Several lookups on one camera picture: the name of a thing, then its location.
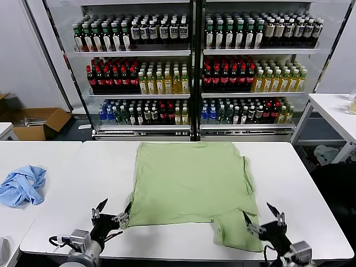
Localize crumpled light blue garment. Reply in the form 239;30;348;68
0;164;47;208

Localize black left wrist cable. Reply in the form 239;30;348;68
48;235;73;248

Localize glass door drink cabinet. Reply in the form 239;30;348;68
22;0;197;142
194;0;356;143

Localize blue label dark drink bottle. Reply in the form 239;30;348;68
130;19;141;50
139;19;149;50
179;18;189;50
169;18;179;50
148;19;158;50
159;19;169;50

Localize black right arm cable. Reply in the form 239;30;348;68
263;244;281;267

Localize beige label dark drink bottle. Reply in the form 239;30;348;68
274;18;285;47
284;18;295;47
294;18;305;47
264;18;275;47
304;18;314;47
313;18;324;47

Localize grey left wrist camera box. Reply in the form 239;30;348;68
68;229;92;251

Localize open brown cardboard box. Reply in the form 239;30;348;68
0;107;73;141

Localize small white table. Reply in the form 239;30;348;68
0;122;18;141

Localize pale crumpled cloth heap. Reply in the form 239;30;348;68
313;144;339;165

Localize metal parts in carton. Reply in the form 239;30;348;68
23;116;45;126

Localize white cabinet shelf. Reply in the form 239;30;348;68
73;50;192;58
201;91;309;98
199;123;296;130
93;124;192;131
202;48;320;55
88;93;191;99

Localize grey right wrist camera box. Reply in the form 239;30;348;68
289;240;313;259

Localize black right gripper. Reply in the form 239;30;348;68
241;202;293;251

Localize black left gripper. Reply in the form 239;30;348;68
89;197;133;250

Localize black chair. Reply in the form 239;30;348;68
309;162;356;220

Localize white side table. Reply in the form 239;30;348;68
291;93;356;164

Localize green cap tea bottle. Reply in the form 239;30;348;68
244;19;255;50
224;19;235;50
234;19;245;50
120;22;132;52
111;22;122;52
214;19;225;50
101;22;113;52
204;19;215;50
82;23;95;52
72;23;85;52
254;19;265;50
92;22;103;52

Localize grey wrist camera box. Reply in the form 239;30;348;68
68;229;92;251
289;240;313;259

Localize green cap yellow juice bottle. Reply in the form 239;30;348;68
172;71;182;95
164;71;173;95
280;69;289;93
138;71;147;95
288;68;298;93
296;68;306;92
263;69;273;93
271;69;281;93
181;71;190;95
155;71;164;95
253;69;264;93
146;71;156;95

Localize light green t-shirt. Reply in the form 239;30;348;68
126;141;265;253

